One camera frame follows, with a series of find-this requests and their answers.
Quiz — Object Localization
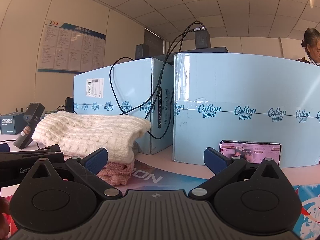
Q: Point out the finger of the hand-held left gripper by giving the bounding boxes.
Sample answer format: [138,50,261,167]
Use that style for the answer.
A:
[22,144,62,157]

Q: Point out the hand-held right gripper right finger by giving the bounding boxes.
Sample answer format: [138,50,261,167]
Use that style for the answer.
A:
[189,147,288,202]

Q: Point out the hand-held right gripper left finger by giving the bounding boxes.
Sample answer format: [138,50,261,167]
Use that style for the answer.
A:
[25,147,122,201]

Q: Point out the pink knit garment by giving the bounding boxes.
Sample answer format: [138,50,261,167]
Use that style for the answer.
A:
[96,161,135,187]

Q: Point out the black handheld device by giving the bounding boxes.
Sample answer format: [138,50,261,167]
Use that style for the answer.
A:
[13,102,45,150]

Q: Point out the black smartphone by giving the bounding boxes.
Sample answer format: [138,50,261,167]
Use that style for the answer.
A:
[219,141,282,167]

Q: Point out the small dark blue box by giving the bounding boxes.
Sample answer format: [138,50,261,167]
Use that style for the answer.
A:
[0,112,25,135]

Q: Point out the printed blue desk mat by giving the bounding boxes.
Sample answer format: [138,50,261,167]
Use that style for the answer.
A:
[62,164,320,240]

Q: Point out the small black gadget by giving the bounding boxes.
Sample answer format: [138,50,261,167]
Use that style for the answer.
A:
[64,97,74,113]

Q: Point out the large light blue carton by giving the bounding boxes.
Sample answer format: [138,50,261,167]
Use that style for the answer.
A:
[172,52,320,169]

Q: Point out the small light blue carton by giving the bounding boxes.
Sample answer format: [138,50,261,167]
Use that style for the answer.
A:
[73,57,175,155]

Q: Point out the flat dark blue box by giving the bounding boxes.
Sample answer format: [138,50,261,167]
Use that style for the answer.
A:
[152,46,229,65]

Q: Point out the small black power adapter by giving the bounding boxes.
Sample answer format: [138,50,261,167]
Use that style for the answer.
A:
[135,44,150,60]

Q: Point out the tall black power adapter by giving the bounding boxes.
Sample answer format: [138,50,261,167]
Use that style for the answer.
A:
[194,26,211,50]

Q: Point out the dark window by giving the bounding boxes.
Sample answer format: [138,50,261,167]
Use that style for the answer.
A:
[144,28,164,58]

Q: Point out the white cable-knit sweater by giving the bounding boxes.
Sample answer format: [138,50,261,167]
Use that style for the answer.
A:
[32,110,152,164]

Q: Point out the black power cable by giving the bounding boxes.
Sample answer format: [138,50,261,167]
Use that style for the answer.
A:
[144,22,200,140]
[109,21,207,114]

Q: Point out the wall notice board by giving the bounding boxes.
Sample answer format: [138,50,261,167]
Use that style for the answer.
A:
[37,19,107,73]

